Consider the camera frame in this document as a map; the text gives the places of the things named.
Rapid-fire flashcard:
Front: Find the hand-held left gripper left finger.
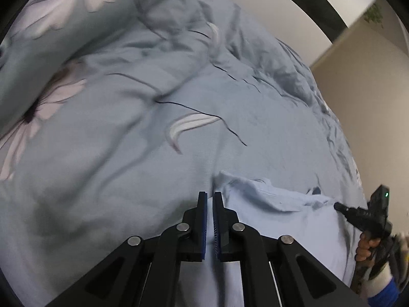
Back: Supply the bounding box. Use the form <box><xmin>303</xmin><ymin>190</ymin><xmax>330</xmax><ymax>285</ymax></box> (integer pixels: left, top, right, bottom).
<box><xmin>45</xmin><ymin>191</ymin><xmax>208</xmax><ymax>307</ymax></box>

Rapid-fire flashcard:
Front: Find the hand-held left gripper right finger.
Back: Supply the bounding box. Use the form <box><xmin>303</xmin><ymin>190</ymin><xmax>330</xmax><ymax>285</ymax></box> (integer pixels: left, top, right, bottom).
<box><xmin>212</xmin><ymin>191</ymin><xmax>369</xmax><ymax>307</ymax></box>

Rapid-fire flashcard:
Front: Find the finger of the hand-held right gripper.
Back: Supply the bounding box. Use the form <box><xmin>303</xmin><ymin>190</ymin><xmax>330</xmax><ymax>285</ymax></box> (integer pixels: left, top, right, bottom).
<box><xmin>334</xmin><ymin>202</ymin><xmax>360</xmax><ymax>224</ymax></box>

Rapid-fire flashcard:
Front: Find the light blue shirt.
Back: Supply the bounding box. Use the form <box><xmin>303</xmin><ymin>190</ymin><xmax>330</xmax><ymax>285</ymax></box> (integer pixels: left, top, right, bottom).
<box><xmin>177</xmin><ymin>170</ymin><xmax>352</xmax><ymax>307</ymax></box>

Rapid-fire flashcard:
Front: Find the person's right hand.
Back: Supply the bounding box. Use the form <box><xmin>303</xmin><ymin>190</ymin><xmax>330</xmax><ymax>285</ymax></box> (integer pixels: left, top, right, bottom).
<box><xmin>355</xmin><ymin>231</ymin><xmax>381</xmax><ymax>262</ymax></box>

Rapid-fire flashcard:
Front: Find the blue floral duvet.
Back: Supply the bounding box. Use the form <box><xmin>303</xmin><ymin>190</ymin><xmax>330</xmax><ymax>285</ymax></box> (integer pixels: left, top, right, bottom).
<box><xmin>0</xmin><ymin>0</ymin><xmax>368</xmax><ymax>307</ymax></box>

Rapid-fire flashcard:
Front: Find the green plant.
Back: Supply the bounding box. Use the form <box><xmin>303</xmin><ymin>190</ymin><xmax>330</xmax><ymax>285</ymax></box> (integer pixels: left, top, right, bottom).
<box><xmin>363</xmin><ymin>2</ymin><xmax>384</xmax><ymax>29</ymax></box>

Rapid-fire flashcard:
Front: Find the black frame bar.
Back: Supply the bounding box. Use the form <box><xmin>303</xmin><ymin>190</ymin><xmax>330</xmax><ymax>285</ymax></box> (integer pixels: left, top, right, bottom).
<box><xmin>254</xmin><ymin>0</ymin><xmax>381</xmax><ymax>43</ymax></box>

